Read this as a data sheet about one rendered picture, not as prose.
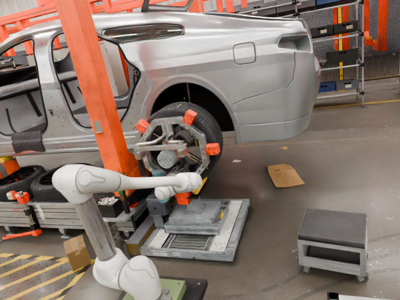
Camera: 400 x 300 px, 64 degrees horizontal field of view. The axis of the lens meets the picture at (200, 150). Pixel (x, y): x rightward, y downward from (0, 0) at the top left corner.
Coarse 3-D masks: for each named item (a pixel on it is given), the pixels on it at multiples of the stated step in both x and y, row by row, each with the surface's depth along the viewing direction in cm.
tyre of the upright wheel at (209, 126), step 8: (176, 104) 254; (184, 104) 253; (192, 104) 256; (160, 112) 246; (168, 112) 244; (176, 112) 242; (184, 112) 240; (200, 112) 247; (208, 112) 256; (200, 120) 239; (208, 120) 247; (200, 128) 240; (208, 128) 240; (216, 128) 252; (208, 136) 241; (216, 136) 246; (152, 160) 265; (216, 160) 249; (208, 168) 251
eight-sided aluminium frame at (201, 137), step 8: (152, 120) 242; (160, 120) 239; (168, 120) 237; (176, 120) 234; (152, 128) 243; (184, 128) 235; (192, 128) 234; (144, 136) 248; (200, 136) 233; (200, 144) 236; (144, 160) 257; (208, 160) 242; (152, 168) 258; (200, 168) 244
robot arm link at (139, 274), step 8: (136, 256) 170; (144, 256) 169; (128, 264) 165; (136, 264) 163; (144, 264) 163; (152, 264) 167; (128, 272) 163; (136, 272) 161; (144, 272) 162; (152, 272) 165; (120, 280) 167; (128, 280) 163; (136, 280) 161; (144, 280) 161; (152, 280) 164; (128, 288) 165; (136, 288) 162; (144, 288) 162; (152, 288) 164; (160, 288) 170; (136, 296) 164; (144, 296) 163; (152, 296) 165
